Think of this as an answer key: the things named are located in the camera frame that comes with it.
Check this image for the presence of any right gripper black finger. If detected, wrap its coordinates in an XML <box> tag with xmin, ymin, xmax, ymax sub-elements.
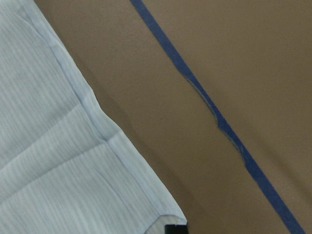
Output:
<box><xmin>164</xmin><ymin>224</ymin><xmax>188</xmax><ymax>234</ymax></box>

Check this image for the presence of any light blue button-up shirt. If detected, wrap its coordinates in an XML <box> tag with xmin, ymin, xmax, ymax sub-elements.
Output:
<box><xmin>0</xmin><ymin>0</ymin><xmax>187</xmax><ymax>234</ymax></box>

